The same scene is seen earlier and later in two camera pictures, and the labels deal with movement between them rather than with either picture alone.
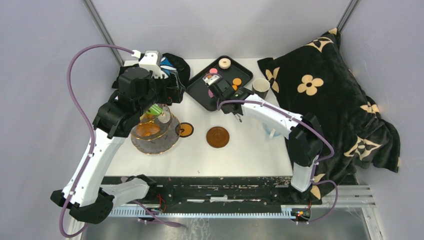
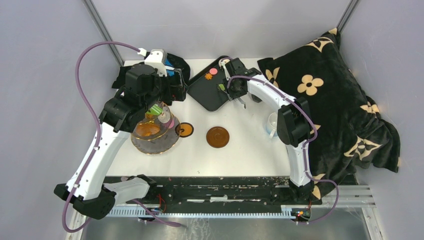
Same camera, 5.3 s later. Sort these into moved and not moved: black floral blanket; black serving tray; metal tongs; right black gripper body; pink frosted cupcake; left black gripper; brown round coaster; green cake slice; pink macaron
Moved: pink frosted cupcake; right black gripper body; metal tongs
Not moved: brown round coaster; green cake slice; left black gripper; pink macaron; black floral blanket; black serving tray
